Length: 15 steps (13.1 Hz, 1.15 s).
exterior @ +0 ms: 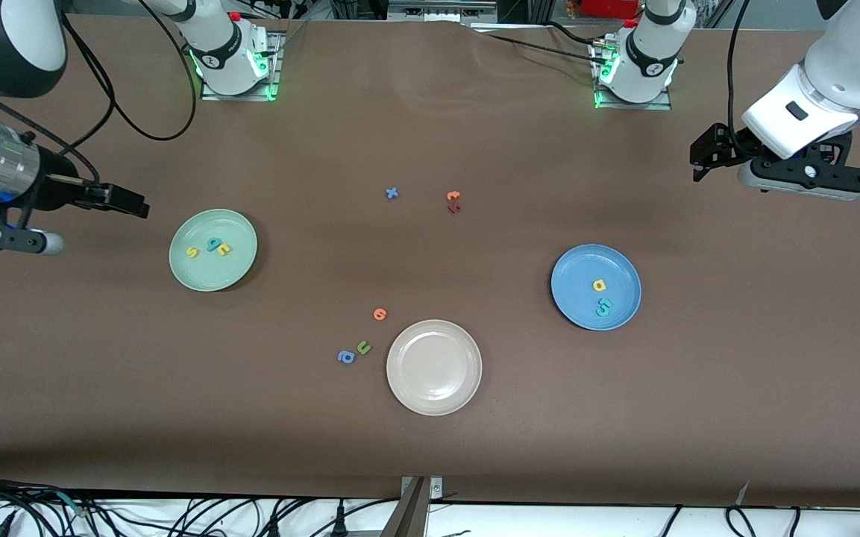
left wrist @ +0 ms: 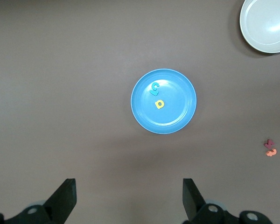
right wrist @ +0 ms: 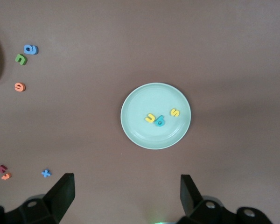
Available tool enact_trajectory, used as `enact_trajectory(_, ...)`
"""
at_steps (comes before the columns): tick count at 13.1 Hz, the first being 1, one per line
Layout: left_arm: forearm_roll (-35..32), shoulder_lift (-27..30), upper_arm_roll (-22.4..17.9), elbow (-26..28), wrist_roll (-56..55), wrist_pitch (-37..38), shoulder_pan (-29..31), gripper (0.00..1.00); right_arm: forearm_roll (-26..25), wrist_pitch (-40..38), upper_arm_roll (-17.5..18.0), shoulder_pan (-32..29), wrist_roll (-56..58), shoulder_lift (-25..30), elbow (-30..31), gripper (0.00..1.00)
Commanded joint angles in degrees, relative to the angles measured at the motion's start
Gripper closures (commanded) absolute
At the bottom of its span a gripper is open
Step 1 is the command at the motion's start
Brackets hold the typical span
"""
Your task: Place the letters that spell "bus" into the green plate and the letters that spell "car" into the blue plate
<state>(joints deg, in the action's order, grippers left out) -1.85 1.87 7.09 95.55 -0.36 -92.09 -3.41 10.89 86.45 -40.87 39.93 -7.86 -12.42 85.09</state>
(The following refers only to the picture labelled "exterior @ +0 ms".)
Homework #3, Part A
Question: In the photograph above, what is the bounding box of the green plate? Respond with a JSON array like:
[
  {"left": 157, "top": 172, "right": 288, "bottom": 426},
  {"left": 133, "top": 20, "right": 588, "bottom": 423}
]
[{"left": 169, "top": 209, "right": 259, "bottom": 292}]

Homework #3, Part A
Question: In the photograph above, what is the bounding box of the red box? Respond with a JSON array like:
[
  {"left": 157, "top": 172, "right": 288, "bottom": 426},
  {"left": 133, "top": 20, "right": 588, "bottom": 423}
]
[{"left": 581, "top": 0, "right": 641, "bottom": 19}]

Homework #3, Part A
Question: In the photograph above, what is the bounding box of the blue plate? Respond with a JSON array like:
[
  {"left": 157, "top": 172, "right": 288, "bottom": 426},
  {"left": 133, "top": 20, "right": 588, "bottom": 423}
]
[{"left": 550, "top": 244, "right": 642, "bottom": 332}]

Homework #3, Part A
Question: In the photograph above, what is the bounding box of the beige plate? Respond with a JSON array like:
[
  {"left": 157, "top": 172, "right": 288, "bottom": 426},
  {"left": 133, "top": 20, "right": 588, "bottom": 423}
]
[{"left": 386, "top": 319, "right": 483, "bottom": 416}]

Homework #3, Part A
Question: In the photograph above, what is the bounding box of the long looping black cable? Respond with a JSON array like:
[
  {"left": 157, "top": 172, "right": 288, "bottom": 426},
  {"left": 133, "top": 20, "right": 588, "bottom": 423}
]
[{"left": 60, "top": 0, "right": 198, "bottom": 142}]

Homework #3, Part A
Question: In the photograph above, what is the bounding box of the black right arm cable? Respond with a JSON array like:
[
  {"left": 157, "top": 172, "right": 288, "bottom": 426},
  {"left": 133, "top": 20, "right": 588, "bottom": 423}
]
[{"left": 0, "top": 26, "right": 116, "bottom": 186}]

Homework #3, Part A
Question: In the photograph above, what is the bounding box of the thin black cable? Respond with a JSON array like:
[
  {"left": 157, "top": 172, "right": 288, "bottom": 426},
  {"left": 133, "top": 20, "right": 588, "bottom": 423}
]
[
  {"left": 483, "top": 33, "right": 600, "bottom": 60},
  {"left": 543, "top": 21, "right": 606, "bottom": 45}
]

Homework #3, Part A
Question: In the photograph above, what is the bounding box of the aluminium frame bar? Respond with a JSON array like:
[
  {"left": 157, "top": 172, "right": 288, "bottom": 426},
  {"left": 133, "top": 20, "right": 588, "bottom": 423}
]
[{"left": 387, "top": 0, "right": 499, "bottom": 25}]

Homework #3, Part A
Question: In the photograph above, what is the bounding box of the black looped floor cable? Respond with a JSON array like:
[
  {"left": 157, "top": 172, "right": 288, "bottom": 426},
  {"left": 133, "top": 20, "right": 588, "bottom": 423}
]
[{"left": 724, "top": 506, "right": 760, "bottom": 537}]

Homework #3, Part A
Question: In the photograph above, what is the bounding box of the aluminium profile with bracket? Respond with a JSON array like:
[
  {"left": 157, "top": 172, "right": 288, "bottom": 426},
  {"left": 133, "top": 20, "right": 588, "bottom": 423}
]
[{"left": 381, "top": 476, "right": 444, "bottom": 537}]

